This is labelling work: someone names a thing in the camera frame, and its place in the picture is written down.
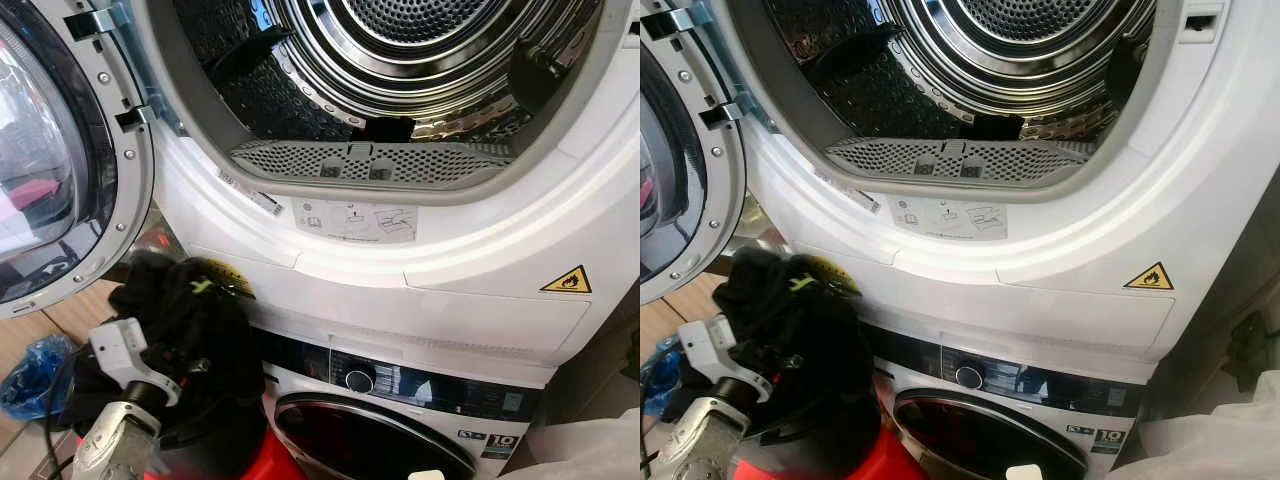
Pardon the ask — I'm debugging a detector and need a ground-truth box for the black garment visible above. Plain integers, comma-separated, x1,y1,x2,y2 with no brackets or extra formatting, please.
65,252,269,479
660,247,876,476

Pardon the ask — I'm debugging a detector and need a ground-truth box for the white washing machine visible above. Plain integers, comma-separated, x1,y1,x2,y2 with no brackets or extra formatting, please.
255,330,561,480
865,325,1161,480

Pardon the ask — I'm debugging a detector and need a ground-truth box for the round yellow sticker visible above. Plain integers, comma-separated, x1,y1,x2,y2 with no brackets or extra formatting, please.
805,254,859,296
205,258,256,299

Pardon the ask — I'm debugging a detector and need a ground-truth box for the blue plastic bag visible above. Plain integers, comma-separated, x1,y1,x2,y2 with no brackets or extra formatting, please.
0,333,76,421
640,335,681,416

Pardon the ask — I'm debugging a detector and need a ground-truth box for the red plastic stool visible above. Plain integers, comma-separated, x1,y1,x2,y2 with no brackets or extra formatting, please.
730,425,926,480
145,430,306,480

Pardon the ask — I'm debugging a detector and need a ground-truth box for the white barcode label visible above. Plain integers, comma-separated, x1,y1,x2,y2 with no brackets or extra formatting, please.
815,165,883,214
218,168,286,218

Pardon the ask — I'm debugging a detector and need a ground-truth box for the chrome rimmed washer door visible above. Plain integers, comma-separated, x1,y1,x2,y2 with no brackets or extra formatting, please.
890,388,1089,480
273,392,479,480

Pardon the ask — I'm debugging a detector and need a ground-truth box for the white cloth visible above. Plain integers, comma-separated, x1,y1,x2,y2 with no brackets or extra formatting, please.
1105,400,1280,480
500,408,641,480

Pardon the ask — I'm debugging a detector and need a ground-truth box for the white instruction sticker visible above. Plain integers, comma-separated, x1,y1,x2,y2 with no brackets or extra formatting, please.
888,195,1009,241
292,198,419,244

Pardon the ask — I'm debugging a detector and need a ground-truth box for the yellow flame warning sticker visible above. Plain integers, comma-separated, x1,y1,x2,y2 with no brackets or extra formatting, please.
1123,262,1176,292
540,264,593,295

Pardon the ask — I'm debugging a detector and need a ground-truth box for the round glass dryer door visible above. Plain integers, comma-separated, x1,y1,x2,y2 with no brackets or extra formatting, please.
640,0,746,306
0,0,156,321

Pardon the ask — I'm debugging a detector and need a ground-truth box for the grey metal door hinge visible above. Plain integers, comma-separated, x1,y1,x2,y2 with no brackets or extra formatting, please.
65,3,131,41
642,5,726,41
115,100,161,131
698,100,746,131

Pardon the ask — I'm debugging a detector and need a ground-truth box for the black washer control panel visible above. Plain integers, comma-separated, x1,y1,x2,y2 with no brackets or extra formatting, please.
870,330,1146,418
262,335,541,421

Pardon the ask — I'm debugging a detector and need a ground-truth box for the white tumble dryer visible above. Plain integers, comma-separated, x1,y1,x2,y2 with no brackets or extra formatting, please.
120,0,641,386
725,0,1280,386

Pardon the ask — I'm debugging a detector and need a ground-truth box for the grey perforated lint filter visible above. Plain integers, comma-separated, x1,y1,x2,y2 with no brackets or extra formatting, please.
825,135,1096,183
228,138,516,191

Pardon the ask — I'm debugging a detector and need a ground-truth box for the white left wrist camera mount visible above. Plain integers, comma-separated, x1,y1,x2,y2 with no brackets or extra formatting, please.
678,315,773,403
88,318,183,406

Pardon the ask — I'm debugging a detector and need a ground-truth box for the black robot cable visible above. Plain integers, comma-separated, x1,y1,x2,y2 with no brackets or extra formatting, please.
42,345,96,480

